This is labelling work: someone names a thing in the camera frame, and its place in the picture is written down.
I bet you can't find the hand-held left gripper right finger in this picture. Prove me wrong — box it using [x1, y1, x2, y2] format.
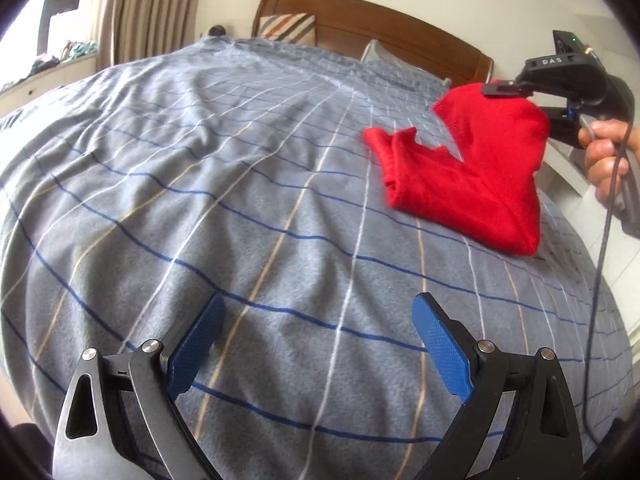
[411, 291, 583, 480]

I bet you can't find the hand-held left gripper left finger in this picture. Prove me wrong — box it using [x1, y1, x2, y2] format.
[52, 291, 226, 480]

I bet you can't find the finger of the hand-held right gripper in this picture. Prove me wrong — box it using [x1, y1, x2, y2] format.
[547, 105, 587, 150]
[481, 80, 532, 98]

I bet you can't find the red sweater with white figure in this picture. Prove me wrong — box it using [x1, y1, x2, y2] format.
[363, 80, 551, 257]

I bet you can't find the pile of clothes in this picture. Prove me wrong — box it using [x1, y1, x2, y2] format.
[0, 40, 98, 91]

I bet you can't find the person's right hand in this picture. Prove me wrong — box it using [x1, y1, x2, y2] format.
[577, 121, 640, 211]

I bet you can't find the white desk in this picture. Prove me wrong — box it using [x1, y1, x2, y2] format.
[535, 140, 608, 201]

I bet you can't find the pale pillow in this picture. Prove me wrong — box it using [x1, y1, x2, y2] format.
[361, 40, 451, 88]

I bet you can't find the wooden headboard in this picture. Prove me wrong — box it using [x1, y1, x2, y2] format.
[251, 0, 495, 91]

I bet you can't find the blue checked duvet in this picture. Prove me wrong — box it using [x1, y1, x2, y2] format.
[0, 37, 633, 480]

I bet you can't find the striped cushion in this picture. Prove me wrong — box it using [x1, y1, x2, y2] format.
[259, 12, 317, 46]

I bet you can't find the white window bench cabinet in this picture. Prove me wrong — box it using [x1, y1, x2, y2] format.
[0, 55, 98, 121]

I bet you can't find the beige curtain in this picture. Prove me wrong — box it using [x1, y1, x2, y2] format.
[97, 0, 208, 68]

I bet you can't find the window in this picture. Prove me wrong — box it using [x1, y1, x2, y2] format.
[0, 0, 101, 91]

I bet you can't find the black cable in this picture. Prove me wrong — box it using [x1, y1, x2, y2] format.
[582, 125, 633, 441]

